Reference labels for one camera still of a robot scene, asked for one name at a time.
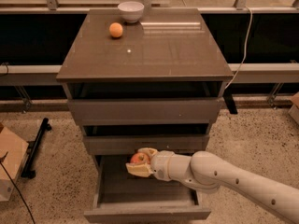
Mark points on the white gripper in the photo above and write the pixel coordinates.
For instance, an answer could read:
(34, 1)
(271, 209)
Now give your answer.
(160, 164)

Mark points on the red apple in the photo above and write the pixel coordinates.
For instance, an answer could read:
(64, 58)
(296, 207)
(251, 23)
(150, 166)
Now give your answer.
(140, 157)

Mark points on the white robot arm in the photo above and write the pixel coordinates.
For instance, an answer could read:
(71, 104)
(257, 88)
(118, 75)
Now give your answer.
(206, 172)

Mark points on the grey open bottom drawer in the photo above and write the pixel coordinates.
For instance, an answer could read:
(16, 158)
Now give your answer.
(123, 198)

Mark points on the grey middle drawer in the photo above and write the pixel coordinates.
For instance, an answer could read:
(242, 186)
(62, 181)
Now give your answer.
(122, 145)

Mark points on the grey top drawer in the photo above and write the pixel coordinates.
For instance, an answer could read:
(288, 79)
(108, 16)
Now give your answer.
(143, 112)

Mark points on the grey drawer cabinet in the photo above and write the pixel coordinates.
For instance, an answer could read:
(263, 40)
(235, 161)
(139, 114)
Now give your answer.
(167, 54)

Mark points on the cardboard box left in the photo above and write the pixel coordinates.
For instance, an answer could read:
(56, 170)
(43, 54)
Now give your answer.
(12, 151)

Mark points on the cardboard box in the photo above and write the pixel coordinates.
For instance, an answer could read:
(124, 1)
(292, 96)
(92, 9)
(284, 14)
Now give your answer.
(12, 151)
(294, 110)

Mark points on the orange fruit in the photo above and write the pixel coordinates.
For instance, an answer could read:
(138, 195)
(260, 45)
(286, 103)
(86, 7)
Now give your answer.
(115, 30)

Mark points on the white bowl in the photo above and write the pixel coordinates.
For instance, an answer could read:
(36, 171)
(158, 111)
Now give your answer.
(131, 11)

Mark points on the cardboard box right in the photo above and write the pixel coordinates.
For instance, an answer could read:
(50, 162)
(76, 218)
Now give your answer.
(294, 110)

